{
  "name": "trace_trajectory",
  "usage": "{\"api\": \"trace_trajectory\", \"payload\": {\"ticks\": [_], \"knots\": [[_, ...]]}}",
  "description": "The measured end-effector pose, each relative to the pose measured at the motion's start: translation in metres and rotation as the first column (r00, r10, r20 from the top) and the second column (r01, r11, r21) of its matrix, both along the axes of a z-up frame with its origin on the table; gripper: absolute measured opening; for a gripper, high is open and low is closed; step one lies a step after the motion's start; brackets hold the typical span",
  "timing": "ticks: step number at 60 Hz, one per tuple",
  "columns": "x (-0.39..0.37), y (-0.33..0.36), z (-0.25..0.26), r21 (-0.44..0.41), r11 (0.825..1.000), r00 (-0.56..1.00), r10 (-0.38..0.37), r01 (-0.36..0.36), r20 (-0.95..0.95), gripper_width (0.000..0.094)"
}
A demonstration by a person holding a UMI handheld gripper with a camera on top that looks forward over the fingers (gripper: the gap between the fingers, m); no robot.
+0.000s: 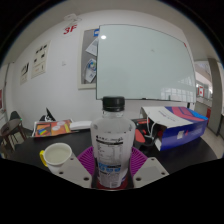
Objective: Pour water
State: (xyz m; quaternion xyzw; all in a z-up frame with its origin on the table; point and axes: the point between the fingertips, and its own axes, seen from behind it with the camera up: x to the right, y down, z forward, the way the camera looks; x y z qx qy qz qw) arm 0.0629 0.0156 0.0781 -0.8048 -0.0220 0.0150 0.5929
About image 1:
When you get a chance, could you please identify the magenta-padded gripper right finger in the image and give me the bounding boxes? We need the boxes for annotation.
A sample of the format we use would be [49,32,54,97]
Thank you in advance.
[128,146,170,189]

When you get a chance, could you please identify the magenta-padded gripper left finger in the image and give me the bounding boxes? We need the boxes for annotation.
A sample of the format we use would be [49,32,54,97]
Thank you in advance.
[54,145,98,189]

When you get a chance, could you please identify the clear black-capped water bottle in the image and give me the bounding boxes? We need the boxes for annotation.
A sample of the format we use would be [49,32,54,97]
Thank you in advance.
[90,95,137,190]

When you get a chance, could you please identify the white paper stack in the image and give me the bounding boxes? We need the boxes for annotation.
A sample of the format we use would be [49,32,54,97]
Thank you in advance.
[69,120,93,132]

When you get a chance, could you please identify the blue and white paper bag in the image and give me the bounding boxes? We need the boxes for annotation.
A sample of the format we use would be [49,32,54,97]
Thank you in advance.
[139,105,209,152]

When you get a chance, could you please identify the colourful printed book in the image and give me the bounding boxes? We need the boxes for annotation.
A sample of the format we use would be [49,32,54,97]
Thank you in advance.
[33,119,74,138]

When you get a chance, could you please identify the black office chair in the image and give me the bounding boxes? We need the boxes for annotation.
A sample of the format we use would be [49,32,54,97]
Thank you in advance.
[39,107,57,123]

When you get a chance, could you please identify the round wooden side table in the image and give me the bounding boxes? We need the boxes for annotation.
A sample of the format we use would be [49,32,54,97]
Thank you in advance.
[0,118,28,158]

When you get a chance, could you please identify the large white whiteboard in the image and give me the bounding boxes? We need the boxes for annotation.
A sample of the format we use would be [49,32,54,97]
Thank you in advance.
[95,23,197,104]

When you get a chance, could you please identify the grey notice board with papers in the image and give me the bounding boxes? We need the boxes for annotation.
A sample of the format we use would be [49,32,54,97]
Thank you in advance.
[77,28,100,90]

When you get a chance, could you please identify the red floor number sign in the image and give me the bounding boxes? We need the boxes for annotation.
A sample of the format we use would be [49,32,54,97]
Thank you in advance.
[62,24,78,35]

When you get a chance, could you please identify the white mug with yellow handle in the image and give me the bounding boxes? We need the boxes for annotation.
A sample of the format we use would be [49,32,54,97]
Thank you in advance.
[39,142,73,174]

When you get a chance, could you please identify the small white wall poster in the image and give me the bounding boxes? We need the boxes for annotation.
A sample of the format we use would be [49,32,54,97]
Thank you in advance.
[19,61,30,85]

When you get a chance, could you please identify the large white wall poster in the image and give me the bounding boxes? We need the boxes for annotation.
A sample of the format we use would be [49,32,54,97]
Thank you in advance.
[31,40,52,79]

